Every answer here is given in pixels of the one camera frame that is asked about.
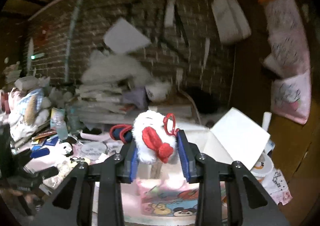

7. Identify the white red plush toy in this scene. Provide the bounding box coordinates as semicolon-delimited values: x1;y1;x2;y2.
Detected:
132;110;179;165

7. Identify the white paper sheet in bag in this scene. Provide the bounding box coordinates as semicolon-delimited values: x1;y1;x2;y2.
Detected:
203;108;270;170

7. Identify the pink cartoon storage bag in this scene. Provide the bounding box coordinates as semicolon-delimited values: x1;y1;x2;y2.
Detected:
137;179;199;217

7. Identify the panda plush clip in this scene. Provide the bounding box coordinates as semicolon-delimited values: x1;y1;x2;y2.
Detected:
59;142;73;157

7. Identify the stack of books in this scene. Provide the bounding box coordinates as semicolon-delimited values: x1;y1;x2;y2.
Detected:
72;83;193;125

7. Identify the panda print bowl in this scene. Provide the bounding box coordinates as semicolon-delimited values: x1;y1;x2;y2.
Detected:
145;82;172;102

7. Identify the purple cloth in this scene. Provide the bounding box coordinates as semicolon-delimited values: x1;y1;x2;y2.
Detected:
122;87;148;109

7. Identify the clear bottle white cap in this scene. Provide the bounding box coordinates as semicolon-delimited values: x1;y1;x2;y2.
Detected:
55;120;68;140

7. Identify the white fluffy fur piece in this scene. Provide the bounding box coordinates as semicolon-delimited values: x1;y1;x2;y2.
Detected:
81;50;153;87

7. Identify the dog plush with plaid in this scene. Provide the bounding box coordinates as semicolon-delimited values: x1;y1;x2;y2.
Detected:
8;87;51;142

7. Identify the red blue strap item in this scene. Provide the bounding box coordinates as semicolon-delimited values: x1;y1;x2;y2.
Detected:
109;124;133;144

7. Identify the white paper on wall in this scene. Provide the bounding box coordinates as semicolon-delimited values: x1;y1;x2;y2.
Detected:
103;18;151;54

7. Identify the white paper bag on wall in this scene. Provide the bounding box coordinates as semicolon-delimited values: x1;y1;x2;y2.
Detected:
212;0;252;45

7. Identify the pink hanging wall organizer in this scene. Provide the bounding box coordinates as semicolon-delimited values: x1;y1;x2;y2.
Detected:
263;0;311;125

